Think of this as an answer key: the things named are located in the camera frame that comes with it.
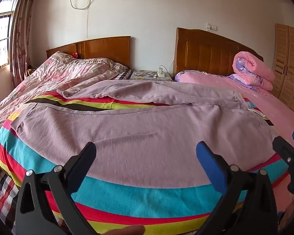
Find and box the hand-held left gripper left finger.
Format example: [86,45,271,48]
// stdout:
[15,141,98,235]

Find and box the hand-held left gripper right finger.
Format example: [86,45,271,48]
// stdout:
[195,141,278,235]

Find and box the mauve knit sweater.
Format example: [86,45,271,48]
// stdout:
[10,80,277,186]

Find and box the person's left hand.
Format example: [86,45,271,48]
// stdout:
[105,225,145,235]

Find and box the pink bedsheet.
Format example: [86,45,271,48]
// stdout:
[175,71,294,226]

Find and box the striped colourful blanket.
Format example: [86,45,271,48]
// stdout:
[0,91,294,235]

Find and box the light wooden wardrobe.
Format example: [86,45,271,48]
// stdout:
[272,23,294,120]

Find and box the rolled pink quilt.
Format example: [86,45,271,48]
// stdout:
[229,51,276,91]

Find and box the red plaid bedsheet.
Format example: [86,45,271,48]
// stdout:
[0,170,24,232]

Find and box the pink floral quilt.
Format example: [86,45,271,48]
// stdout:
[0,51,129,140]

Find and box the plaid pillow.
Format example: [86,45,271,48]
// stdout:
[113,69,133,80]

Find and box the purple floral pillow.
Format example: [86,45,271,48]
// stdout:
[174,70,206,82]

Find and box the cloth-covered nightstand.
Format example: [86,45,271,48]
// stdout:
[131,70,174,82]

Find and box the carved wooden headboard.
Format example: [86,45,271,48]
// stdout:
[174,27,264,77]

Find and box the plain wooden headboard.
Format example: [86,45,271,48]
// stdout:
[46,36,132,69]

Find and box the pink floral curtain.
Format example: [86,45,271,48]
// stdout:
[10,0,40,87]

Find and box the barred window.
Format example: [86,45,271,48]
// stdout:
[0,0,19,75]

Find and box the white charger cable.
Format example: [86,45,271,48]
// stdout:
[163,59,175,76]

